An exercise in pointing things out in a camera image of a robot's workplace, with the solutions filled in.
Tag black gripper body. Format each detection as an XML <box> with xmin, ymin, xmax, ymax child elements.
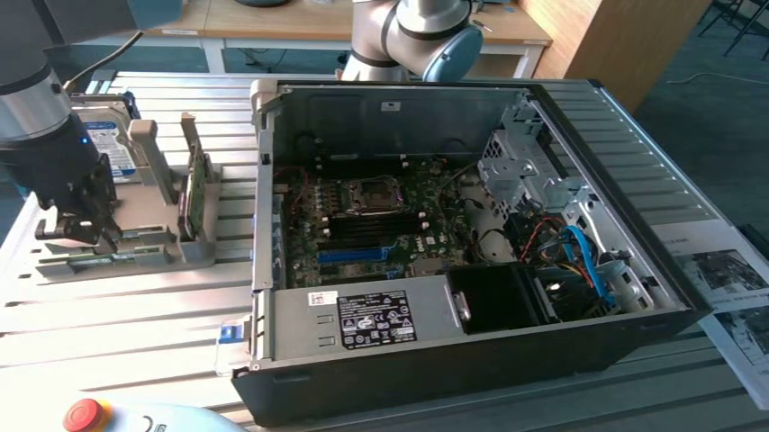
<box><xmin>0</xmin><ymin>112</ymin><xmax>103</xmax><ymax>209</ymax></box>

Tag green RAM stick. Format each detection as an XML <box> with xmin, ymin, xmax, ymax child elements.
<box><xmin>67</xmin><ymin>252</ymin><xmax>162</xmax><ymax>267</ymax></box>

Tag black RAM slot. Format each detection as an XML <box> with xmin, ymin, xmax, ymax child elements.
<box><xmin>328</xmin><ymin>220</ymin><xmax>423</xmax><ymax>229</ymax></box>
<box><xmin>328</xmin><ymin>226</ymin><xmax>423</xmax><ymax>234</ymax></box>
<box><xmin>328</xmin><ymin>232</ymin><xmax>423</xmax><ymax>240</ymax></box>
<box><xmin>328</xmin><ymin>214</ymin><xmax>423</xmax><ymax>222</ymax></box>

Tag grey parts rack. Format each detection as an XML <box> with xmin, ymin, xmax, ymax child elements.
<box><xmin>33</xmin><ymin>117</ymin><xmax>225</xmax><ymax>284</ymax></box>

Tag hard disk with blue label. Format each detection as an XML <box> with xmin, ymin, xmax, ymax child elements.
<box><xmin>70</xmin><ymin>93</ymin><xmax>148</xmax><ymax>186</ymax></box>

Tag blue clip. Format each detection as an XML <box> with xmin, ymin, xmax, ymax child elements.
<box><xmin>217</xmin><ymin>322</ymin><xmax>252</xmax><ymax>346</ymax></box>

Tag red emergency stop button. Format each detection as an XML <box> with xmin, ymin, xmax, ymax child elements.
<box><xmin>65</xmin><ymin>398</ymin><xmax>114</xmax><ymax>432</ymax></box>

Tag silver power supply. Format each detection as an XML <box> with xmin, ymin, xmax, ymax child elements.
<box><xmin>269</xmin><ymin>274</ymin><xmax>469</xmax><ymax>362</ymax></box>

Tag black expansion slot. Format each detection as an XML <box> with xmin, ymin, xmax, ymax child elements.
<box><xmin>317</xmin><ymin>238</ymin><xmax>388</xmax><ymax>251</ymax></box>

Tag long blue expansion slot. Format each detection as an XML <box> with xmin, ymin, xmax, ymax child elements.
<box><xmin>317</xmin><ymin>248</ymin><xmax>385</xmax><ymax>266</ymax></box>

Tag CPU socket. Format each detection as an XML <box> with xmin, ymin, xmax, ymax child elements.
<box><xmin>341</xmin><ymin>175</ymin><xmax>404</xmax><ymax>214</ymax></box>

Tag light blue teach pendant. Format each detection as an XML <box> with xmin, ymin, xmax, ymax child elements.
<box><xmin>59</xmin><ymin>397</ymin><xmax>249</xmax><ymax>432</ymax></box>

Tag green motherboard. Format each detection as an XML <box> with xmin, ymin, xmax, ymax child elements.
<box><xmin>273</xmin><ymin>157</ymin><xmax>483</xmax><ymax>289</ymax></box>

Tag black open PC case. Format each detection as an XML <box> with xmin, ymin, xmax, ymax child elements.
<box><xmin>232</xmin><ymin>78</ymin><xmax>716</xmax><ymax>428</ymax></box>

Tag metal disk bay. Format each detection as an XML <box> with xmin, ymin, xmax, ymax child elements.
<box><xmin>477</xmin><ymin>129</ymin><xmax>658</xmax><ymax>312</ymax></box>

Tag black fan shroud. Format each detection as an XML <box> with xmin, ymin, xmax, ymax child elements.
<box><xmin>448</xmin><ymin>264</ymin><xmax>565</xmax><ymax>336</ymax></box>

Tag wooden cabinet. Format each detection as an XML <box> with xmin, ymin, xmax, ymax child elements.
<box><xmin>517</xmin><ymin>0</ymin><xmax>715</xmax><ymax>114</ymax></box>

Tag printed paper sheet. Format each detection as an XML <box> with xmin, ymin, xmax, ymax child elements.
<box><xmin>651</xmin><ymin>219</ymin><xmax>769</xmax><ymax>398</ymax></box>

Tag black chair legs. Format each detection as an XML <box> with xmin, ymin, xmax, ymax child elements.
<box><xmin>699</xmin><ymin>0</ymin><xmax>769</xmax><ymax>59</ymax></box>

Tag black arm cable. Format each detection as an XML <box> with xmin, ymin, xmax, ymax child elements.
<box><xmin>62</xmin><ymin>28</ymin><xmax>148</xmax><ymax>92</ymax></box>

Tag wooden desk with white frame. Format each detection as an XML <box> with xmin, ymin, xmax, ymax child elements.
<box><xmin>140</xmin><ymin>0</ymin><xmax>555</xmax><ymax>81</ymax></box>

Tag red wire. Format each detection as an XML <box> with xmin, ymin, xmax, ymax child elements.
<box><xmin>519</xmin><ymin>217</ymin><xmax>568</xmax><ymax>263</ymax></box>

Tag yellow and black wire bundle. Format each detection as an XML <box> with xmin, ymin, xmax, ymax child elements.
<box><xmin>537</xmin><ymin>258</ymin><xmax>608</xmax><ymax>323</ymax></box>

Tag blue wire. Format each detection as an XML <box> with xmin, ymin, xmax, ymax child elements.
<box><xmin>561</xmin><ymin>224</ymin><xmax>621</xmax><ymax>308</ymax></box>

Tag white floor cable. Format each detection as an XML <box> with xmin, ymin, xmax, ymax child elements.
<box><xmin>666</xmin><ymin>70</ymin><xmax>769</xmax><ymax>86</ymax></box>

